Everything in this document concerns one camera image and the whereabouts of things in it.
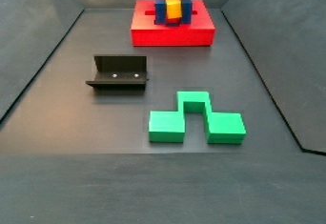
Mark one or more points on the red insertion board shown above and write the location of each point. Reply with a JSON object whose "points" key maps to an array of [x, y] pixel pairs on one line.
{"points": [[193, 34]]}

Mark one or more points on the yellow rectangular bar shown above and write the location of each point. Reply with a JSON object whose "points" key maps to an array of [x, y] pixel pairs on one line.
{"points": [[172, 2]]}

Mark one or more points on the dark blue U-shaped block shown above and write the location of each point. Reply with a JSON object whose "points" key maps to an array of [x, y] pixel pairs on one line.
{"points": [[160, 14]]}

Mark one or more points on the green stepped block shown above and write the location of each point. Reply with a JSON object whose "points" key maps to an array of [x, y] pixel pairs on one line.
{"points": [[223, 126]]}

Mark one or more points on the black angled bracket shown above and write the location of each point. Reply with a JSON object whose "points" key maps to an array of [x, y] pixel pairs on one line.
{"points": [[118, 71]]}

